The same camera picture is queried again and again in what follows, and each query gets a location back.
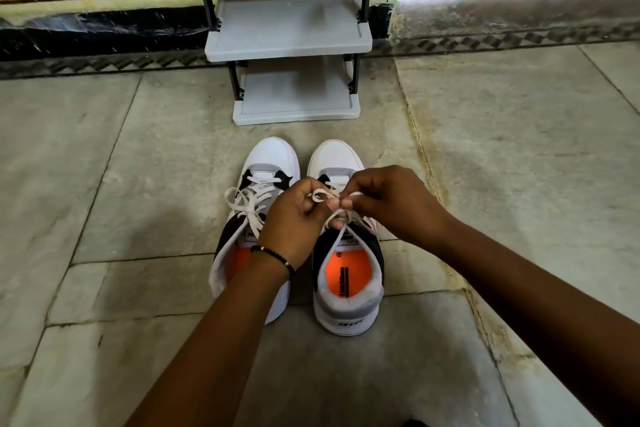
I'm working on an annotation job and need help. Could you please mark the person's left hand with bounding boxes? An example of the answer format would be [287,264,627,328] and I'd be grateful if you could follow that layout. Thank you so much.
[257,177,346,270]

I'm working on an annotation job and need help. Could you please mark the person's right hand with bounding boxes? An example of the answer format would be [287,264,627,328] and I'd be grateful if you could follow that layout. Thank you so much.
[339,165,452,248]

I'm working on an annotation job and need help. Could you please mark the white shoelace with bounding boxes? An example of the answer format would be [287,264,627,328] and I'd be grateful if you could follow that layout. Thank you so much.
[223,173,284,240]
[309,181,379,235]

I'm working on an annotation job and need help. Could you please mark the person's right forearm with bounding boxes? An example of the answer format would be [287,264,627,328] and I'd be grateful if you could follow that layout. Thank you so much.
[434,216,640,427]

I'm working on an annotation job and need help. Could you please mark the person's left forearm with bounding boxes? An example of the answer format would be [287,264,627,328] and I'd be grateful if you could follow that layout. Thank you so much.
[123,253,296,427]

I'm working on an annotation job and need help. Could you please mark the white black sneaker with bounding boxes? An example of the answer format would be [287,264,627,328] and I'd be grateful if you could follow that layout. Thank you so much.
[208,136,302,326]
[305,139,386,338]

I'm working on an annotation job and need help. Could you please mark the grey black shoe rack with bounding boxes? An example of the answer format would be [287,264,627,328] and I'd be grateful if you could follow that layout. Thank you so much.
[182,0,377,126]

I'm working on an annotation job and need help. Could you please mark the black bead bracelet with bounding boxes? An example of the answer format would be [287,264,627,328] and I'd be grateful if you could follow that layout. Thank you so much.
[250,244,296,282]

